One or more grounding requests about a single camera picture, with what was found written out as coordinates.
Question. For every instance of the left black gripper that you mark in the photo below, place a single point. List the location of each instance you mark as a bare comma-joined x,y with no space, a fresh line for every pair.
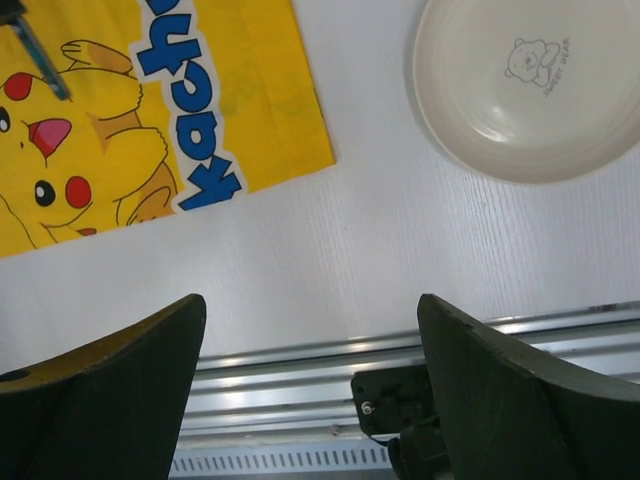
11,11

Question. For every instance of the green handled silver spoon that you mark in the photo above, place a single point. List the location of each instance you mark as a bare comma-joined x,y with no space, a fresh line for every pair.
37,53

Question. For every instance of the yellow Pikachu placemat cloth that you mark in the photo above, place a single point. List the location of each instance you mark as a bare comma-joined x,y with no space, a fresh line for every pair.
173,106

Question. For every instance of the slotted cable duct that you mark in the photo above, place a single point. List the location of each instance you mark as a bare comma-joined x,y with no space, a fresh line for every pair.
279,460

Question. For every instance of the cream bear plate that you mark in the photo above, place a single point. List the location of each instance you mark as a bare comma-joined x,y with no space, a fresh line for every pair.
529,91

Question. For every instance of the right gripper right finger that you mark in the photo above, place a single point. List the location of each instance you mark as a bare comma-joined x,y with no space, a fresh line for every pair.
511,411

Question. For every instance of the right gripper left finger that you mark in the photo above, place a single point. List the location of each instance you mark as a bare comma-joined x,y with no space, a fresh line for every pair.
111,409

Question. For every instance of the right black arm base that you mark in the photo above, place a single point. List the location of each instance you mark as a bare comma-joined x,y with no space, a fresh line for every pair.
396,409

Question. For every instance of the aluminium front rail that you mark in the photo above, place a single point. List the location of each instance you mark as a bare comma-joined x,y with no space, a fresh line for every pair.
247,398

